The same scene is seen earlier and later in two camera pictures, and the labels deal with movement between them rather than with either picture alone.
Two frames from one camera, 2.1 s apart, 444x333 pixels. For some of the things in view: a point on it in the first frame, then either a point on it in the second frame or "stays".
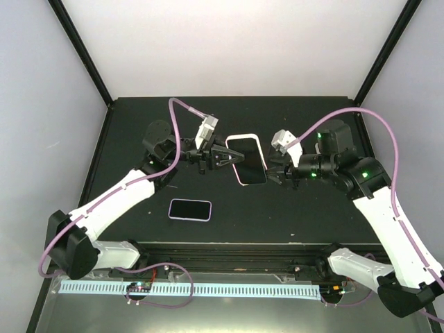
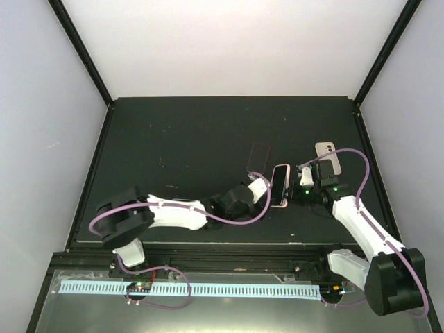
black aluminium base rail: (297, 259) stays
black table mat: (236, 205) stays
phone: (251, 169) -> (280, 182)
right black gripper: (289, 171) -> (293, 195)
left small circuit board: (137, 286) stays
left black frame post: (62, 12) stays
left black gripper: (212, 157) -> (257, 211)
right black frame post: (408, 14) stays
